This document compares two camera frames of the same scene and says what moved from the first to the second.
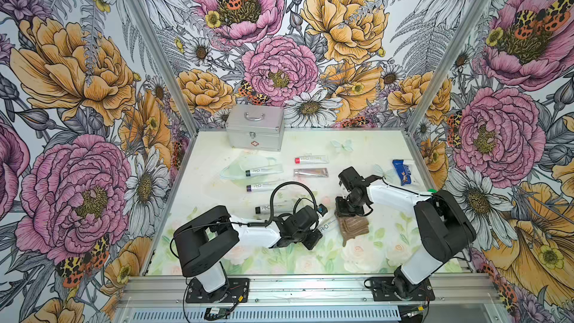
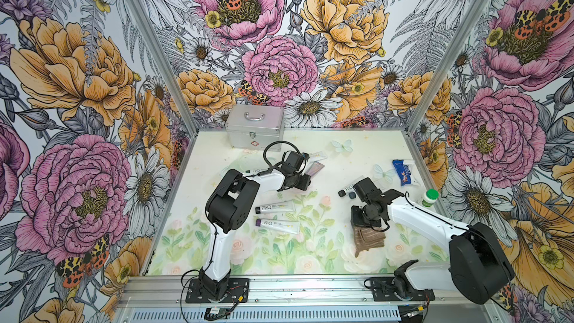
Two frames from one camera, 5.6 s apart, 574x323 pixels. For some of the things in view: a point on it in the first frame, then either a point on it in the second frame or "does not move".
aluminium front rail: x=469 y=297 does not move
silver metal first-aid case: x=256 y=127 does not move
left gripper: x=315 y=236 → x=304 y=183
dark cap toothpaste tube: x=279 y=208 does not move
